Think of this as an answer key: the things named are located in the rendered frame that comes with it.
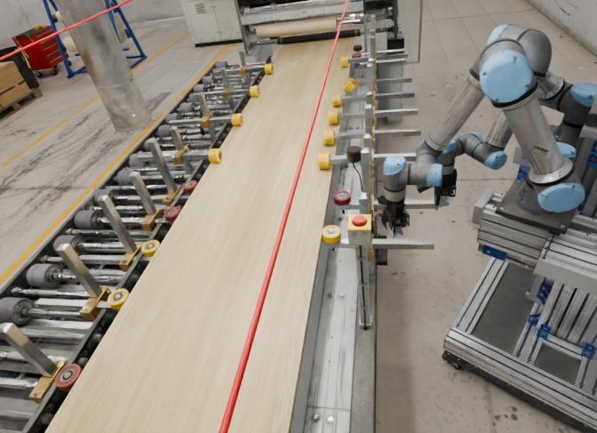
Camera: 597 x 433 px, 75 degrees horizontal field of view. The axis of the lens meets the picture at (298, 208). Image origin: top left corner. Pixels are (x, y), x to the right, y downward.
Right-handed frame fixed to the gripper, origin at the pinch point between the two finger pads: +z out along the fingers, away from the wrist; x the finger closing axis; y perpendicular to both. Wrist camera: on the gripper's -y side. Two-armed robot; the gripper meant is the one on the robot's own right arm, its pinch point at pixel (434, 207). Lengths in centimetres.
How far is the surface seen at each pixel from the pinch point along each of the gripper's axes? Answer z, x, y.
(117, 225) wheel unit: -18, -32, -138
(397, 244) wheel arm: -2.1, -26.3, -17.6
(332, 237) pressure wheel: -8, -29, -44
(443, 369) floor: 83, -32, 7
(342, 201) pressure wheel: -7.2, -3.8, -41.6
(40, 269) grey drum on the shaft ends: -2, -46, -178
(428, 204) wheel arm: -3.2, -1.3, -3.2
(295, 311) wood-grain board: -7, -65, -53
